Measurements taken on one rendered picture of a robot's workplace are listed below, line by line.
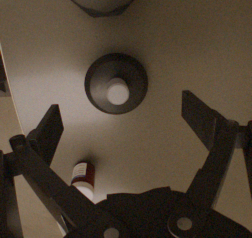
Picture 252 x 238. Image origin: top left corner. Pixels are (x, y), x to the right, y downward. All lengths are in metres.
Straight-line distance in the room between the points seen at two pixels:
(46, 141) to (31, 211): 1.96
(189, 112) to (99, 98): 0.13
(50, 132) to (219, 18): 0.29
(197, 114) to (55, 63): 0.22
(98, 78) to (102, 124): 0.09
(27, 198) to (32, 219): 0.30
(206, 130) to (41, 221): 2.10
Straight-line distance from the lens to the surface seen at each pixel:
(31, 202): 2.01
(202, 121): 0.17
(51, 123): 0.18
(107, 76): 0.27
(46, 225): 2.24
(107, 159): 0.37
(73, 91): 0.32
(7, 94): 1.45
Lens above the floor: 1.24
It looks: 66 degrees down
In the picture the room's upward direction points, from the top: 168 degrees clockwise
